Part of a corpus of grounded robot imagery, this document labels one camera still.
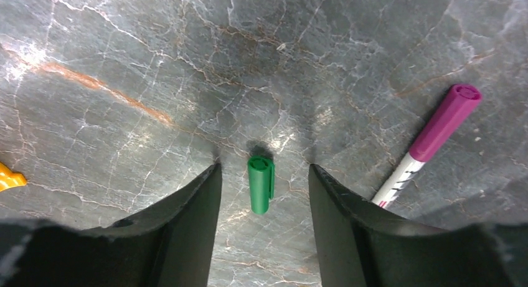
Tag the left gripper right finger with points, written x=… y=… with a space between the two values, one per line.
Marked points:
x=361 y=244

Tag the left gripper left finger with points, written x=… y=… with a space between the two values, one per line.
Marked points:
x=168 y=243

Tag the green marker cap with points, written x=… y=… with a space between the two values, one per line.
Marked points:
x=261 y=180

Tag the purple whiteboard marker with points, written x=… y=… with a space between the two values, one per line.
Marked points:
x=456 y=106

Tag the orange wedge block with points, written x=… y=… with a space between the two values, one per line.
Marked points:
x=10 y=179

